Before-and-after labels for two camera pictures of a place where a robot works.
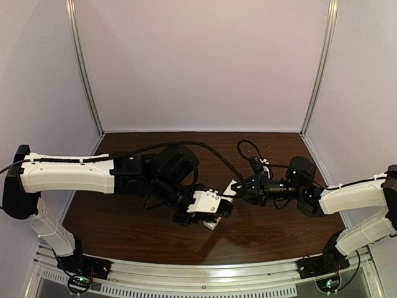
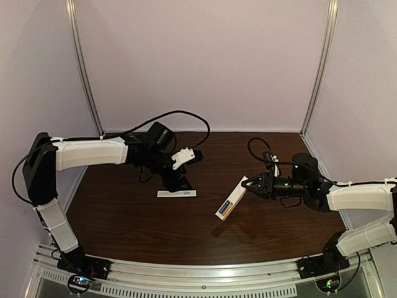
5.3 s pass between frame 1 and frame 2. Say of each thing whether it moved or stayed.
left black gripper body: moved
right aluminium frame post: stayed
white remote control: moved
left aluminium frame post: stayed
